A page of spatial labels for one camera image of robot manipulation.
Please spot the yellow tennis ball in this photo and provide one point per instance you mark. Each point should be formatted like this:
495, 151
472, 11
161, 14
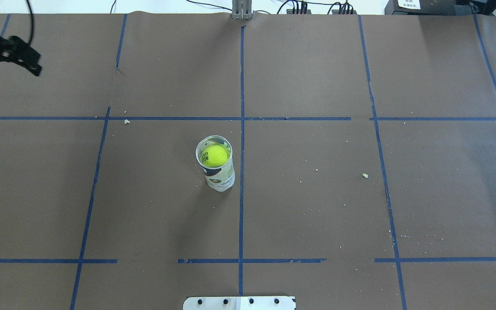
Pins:
215, 155

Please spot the clear tennis ball can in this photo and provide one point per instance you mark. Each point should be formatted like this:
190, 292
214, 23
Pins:
218, 178

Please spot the aluminium frame post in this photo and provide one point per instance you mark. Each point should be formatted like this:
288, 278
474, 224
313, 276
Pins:
242, 9

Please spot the white pedestal column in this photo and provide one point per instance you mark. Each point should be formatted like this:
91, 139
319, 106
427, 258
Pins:
240, 303

